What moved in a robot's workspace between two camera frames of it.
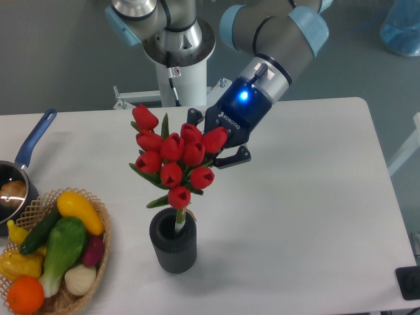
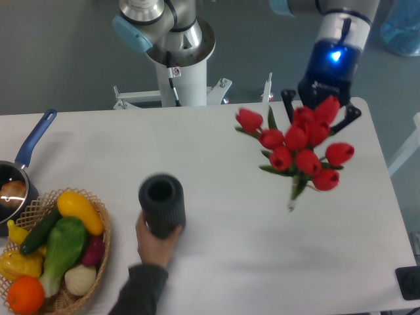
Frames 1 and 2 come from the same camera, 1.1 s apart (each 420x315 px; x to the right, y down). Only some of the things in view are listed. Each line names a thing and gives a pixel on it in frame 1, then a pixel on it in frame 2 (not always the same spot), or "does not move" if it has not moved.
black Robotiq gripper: x=239 y=108 to x=329 y=73
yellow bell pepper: x=14 y=264 does not move
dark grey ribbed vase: x=175 y=252 to x=162 y=198
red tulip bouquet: x=175 y=161 to x=296 y=153
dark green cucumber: x=41 y=231 does not move
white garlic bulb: x=80 y=279 does not move
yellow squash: x=72 y=204 does not move
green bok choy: x=65 y=241 does not move
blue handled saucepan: x=18 y=188 does not move
